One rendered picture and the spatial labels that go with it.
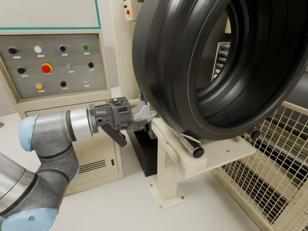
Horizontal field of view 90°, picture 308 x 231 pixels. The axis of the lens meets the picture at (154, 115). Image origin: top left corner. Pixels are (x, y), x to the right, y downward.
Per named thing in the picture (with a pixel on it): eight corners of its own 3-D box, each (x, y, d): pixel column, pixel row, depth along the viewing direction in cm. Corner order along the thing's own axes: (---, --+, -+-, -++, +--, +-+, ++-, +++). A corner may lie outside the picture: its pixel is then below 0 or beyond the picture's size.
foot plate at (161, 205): (146, 184, 145) (146, 183, 144) (172, 175, 154) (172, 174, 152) (158, 212, 123) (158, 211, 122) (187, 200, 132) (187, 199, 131)
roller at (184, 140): (164, 111, 84) (157, 115, 84) (161, 104, 81) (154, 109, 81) (206, 153, 56) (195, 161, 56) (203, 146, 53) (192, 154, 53)
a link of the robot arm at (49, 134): (35, 140, 47) (21, 111, 42) (79, 131, 51) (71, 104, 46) (25, 162, 39) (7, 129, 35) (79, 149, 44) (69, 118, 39)
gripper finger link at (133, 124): (148, 121, 48) (120, 127, 46) (148, 125, 49) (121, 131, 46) (144, 114, 52) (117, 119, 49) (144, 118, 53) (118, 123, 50)
